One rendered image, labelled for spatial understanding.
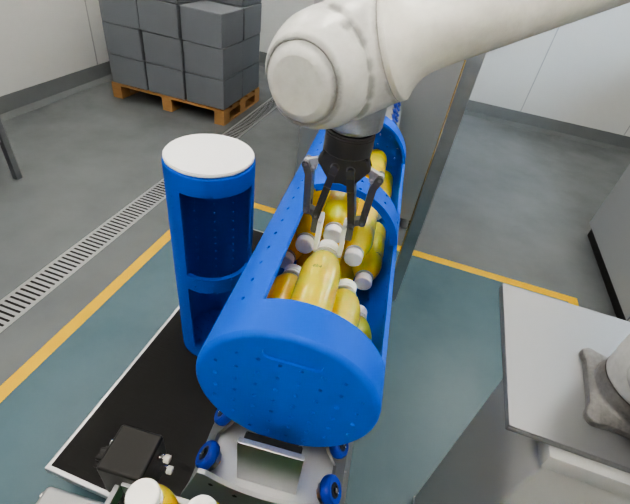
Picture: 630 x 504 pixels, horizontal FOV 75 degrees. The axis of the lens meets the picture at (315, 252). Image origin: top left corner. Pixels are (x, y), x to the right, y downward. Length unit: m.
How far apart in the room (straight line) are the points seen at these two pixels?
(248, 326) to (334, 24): 0.37
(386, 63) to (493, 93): 5.20
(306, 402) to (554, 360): 0.55
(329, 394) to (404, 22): 0.46
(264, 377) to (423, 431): 1.43
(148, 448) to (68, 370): 1.43
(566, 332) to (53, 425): 1.78
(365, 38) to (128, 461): 0.63
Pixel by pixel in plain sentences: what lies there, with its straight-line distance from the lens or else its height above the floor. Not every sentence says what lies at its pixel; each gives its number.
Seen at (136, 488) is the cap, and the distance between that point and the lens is 0.60.
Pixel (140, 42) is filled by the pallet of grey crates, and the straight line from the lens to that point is 4.36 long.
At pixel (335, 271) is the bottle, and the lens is 0.69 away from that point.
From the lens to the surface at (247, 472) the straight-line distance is 0.74.
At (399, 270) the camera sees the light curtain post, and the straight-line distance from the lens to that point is 2.26.
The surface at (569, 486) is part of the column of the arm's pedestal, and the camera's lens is 0.97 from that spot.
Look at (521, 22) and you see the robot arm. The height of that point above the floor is 1.60.
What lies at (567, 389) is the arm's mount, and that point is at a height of 1.02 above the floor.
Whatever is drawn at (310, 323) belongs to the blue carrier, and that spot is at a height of 1.23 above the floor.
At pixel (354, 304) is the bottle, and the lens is 0.72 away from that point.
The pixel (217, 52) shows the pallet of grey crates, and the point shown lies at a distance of 3.95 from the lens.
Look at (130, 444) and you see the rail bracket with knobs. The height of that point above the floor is 1.00.
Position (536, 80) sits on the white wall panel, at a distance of 5.60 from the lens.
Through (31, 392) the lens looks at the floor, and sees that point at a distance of 2.12.
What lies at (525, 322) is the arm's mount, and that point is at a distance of 1.02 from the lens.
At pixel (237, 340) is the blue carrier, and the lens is 0.57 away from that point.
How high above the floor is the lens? 1.65
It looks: 39 degrees down
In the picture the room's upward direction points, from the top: 9 degrees clockwise
